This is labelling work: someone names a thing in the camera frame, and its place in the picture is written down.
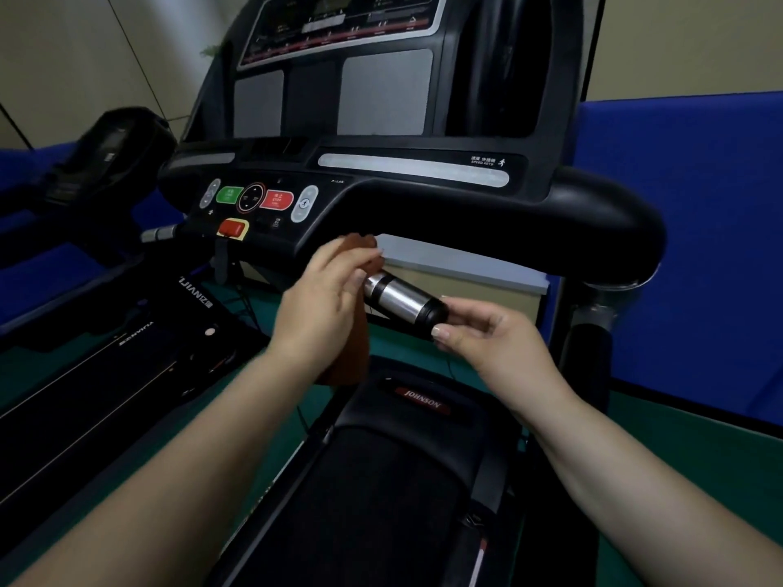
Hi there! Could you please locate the person's right hand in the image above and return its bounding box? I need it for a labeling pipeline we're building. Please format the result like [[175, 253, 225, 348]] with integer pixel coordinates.
[[431, 296, 577, 424]]

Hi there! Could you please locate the person's left hand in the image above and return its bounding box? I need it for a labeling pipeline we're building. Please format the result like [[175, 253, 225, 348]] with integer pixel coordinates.
[[268, 236, 385, 377]]

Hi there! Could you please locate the person's left forearm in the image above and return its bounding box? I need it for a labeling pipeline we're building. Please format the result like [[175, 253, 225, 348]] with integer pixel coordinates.
[[9, 345, 335, 587]]

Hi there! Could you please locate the brown cleaning cloth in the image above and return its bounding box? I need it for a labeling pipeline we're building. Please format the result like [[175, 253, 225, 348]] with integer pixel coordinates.
[[318, 232, 386, 386]]

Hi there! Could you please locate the person's right forearm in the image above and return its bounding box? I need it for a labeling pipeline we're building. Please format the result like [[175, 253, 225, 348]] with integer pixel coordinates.
[[520, 385, 783, 587]]

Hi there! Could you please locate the blue wall pad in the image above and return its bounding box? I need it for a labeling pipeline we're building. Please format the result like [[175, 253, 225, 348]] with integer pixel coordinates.
[[0, 140, 184, 328], [566, 91, 783, 430]]

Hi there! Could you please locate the black cable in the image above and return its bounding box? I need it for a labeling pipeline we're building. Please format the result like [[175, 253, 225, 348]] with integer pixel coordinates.
[[232, 281, 265, 332]]

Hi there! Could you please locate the slim black treadmill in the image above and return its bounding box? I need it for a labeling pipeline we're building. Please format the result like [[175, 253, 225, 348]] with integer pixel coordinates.
[[0, 106, 271, 545]]

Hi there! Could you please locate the large black treadmill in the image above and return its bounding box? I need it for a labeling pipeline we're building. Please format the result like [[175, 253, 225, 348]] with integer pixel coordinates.
[[156, 0, 668, 587]]

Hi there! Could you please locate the beige box with grey top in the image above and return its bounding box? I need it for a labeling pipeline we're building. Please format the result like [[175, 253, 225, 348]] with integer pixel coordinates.
[[373, 234, 551, 338]]

